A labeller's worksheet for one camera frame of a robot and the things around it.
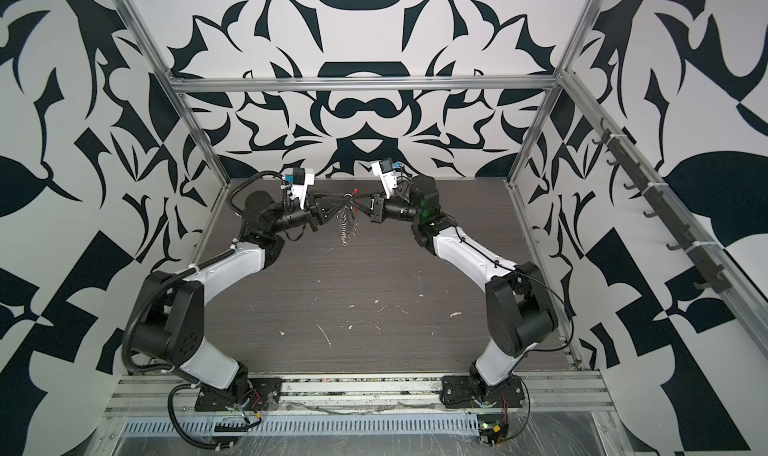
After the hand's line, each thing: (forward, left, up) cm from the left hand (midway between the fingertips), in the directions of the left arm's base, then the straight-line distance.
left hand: (348, 193), depth 73 cm
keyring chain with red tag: (-4, +1, -5) cm, 7 cm away
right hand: (-1, -1, -2) cm, 2 cm away
